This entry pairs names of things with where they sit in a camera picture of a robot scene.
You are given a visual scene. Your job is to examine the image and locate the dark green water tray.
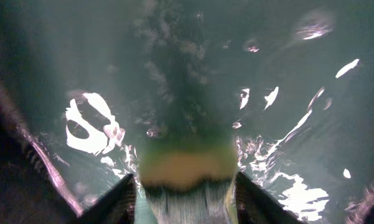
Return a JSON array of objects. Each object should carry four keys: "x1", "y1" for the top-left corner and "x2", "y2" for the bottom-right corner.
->
[{"x1": 0, "y1": 0, "x2": 374, "y2": 223}]

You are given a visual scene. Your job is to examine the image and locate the green yellow sponge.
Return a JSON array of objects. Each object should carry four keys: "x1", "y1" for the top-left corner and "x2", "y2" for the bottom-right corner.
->
[{"x1": 138, "y1": 118, "x2": 237, "y2": 224}]

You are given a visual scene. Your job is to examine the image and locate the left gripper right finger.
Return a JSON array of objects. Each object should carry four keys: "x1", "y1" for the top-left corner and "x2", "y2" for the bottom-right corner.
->
[{"x1": 235, "y1": 172, "x2": 304, "y2": 224}]

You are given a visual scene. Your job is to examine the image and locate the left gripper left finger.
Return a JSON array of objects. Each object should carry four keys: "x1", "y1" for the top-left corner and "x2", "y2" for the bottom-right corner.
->
[{"x1": 70, "y1": 174, "x2": 136, "y2": 224}]

